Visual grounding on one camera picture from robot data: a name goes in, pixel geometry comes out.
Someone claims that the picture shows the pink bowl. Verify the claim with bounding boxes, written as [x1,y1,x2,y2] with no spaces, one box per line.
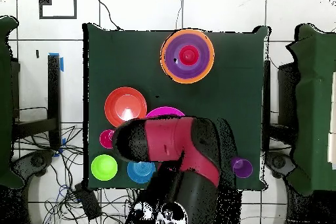
[145,106,186,119]

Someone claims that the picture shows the purple bowl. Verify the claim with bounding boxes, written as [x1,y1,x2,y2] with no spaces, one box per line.
[165,33,211,79]

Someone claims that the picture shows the red cup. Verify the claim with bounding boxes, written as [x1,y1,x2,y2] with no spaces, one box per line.
[178,45,200,66]

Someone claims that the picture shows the orange bowl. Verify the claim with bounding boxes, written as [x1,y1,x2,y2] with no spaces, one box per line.
[159,28,215,85]

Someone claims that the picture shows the red-orange bowl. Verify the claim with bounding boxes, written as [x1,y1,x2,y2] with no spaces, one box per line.
[104,86,148,128]

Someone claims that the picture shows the small blue bowl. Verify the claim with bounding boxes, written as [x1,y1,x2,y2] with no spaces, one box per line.
[127,160,156,184]

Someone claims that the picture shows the crimson cup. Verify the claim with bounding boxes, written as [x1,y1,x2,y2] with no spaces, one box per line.
[98,129,116,150]

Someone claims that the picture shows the dark green tablecloth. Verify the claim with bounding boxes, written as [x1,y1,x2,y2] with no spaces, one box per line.
[83,22,270,190]

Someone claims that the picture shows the purple cup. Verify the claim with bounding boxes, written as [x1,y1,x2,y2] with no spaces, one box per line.
[230,157,254,179]

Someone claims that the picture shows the blue tape strip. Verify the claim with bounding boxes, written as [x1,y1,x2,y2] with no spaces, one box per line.
[48,52,64,72]

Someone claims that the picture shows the black stand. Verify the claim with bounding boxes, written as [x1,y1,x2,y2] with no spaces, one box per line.
[262,60,299,141]
[11,55,62,151]

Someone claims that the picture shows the black wheeled base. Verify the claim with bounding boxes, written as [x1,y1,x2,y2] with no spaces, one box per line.
[11,150,56,180]
[264,151,297,180]

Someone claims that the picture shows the green cloth side table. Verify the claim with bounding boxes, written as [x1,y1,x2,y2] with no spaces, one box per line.
[0,15,24,189]
[287,23,336,196]

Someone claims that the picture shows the white box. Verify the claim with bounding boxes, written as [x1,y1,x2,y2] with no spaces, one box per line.
[327,71,336,169]

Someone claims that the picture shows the tangle of floor cables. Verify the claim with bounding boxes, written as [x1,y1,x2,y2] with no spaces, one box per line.
[12,106,140,224]

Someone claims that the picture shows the black floor cable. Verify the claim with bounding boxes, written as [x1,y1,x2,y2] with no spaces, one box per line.
[94,0,123,32]

